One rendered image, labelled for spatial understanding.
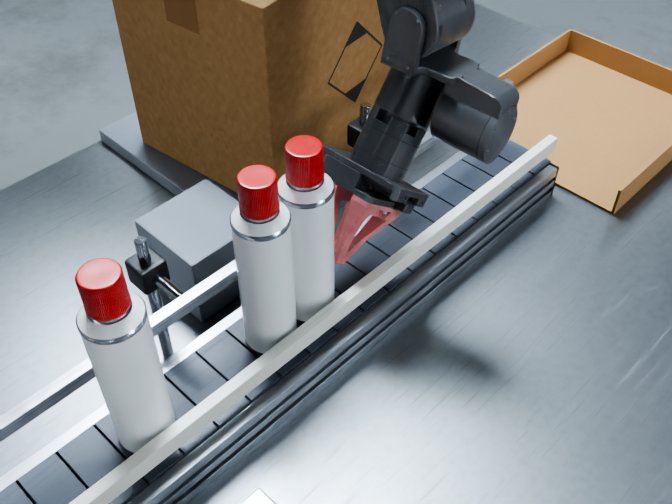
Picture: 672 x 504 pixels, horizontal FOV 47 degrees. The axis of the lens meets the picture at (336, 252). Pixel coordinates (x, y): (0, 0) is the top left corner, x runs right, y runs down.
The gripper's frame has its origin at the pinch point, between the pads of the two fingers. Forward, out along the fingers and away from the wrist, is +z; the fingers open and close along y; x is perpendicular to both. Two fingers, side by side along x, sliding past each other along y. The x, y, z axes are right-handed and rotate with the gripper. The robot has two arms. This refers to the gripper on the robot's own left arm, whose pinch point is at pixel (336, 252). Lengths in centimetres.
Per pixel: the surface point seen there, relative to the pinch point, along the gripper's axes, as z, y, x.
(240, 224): -1.6, 0.0, -15.6
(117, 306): 5.1, 1.8, -26.8
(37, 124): 43, -178, 90
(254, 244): -0.7, 1.6, -14.8
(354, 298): 2.9, 4.2, 0.1
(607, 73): -33, -4, 57
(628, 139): -24, 7, 47
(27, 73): 34, -208, 100
